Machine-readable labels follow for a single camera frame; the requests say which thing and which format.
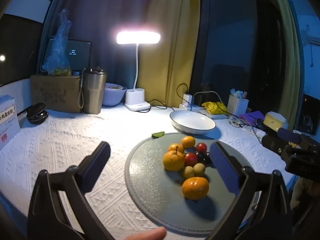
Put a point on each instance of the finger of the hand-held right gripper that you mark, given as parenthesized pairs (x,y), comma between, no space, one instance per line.
(287,133)
(302,163)

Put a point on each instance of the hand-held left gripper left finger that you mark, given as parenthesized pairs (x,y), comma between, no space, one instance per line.
(96,165)

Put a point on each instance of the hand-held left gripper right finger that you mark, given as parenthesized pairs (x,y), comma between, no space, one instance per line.
(222,166)

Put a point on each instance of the dark purple plum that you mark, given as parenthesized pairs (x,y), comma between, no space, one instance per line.
(206,160)
(200,156)

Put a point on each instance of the small tan round fruit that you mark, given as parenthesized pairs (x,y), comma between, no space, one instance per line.
(199,169)
(188,172)

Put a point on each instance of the red cherry tomato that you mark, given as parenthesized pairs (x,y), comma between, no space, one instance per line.
(201,147)
(190,159)

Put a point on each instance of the orange mandarin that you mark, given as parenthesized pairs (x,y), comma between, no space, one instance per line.
(195,188)

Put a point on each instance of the large orange with stem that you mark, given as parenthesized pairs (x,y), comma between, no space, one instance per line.
(173,161)

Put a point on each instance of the white round plate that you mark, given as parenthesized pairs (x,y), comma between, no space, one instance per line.
(192,122)

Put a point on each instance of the grey round tray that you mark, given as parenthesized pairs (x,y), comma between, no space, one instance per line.
(150,180)

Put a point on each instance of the yellow tissue box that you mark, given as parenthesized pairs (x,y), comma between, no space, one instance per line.
(272,123)

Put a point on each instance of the purple cloth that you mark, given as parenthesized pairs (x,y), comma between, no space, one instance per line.
(252,117)

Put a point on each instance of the small round orange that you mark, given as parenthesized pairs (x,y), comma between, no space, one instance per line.
(188,141)
(172,148)

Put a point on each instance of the white woven basket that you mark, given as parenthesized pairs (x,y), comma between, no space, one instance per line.
(237,105)

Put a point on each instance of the yellow printed bag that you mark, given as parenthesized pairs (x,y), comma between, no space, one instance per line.
(215,107)

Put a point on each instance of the white power strip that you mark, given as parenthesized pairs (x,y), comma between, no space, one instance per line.
(197,109)

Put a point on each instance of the green leaf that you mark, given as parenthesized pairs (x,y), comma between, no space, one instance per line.
(158,134)

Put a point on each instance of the lavender bowl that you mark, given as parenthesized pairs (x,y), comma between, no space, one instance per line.
(112,97)

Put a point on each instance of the steel tumbler with lid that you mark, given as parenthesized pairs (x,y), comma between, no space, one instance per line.
(93,95)

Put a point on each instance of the white desk lamp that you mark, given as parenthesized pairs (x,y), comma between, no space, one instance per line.
(136,100)

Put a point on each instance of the black round case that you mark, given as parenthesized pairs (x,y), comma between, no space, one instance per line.
(37,113)

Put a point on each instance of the green curtain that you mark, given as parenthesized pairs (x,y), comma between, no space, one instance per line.
(290,55)

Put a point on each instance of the brown cardboard box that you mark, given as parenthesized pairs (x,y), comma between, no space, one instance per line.
(55,95)

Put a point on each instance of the white printed box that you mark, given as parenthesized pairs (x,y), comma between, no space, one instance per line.
(8,122)

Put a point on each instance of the dark window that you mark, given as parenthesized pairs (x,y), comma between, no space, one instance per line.
(237,42)

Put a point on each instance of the black monitor screen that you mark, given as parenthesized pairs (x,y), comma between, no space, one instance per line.
(80,55)

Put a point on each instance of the clear blue plastic bag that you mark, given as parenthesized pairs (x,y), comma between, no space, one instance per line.
(58,45)

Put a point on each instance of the yellow curtain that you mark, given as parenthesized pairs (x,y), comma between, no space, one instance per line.
(175,42)

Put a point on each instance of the dark blue curtain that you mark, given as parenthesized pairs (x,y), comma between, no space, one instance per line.
(105,10)

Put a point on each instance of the white wall charger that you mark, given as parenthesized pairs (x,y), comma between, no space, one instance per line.
(187,100)

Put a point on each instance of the wall air conditioner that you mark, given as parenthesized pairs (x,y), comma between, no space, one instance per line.
(313,40)

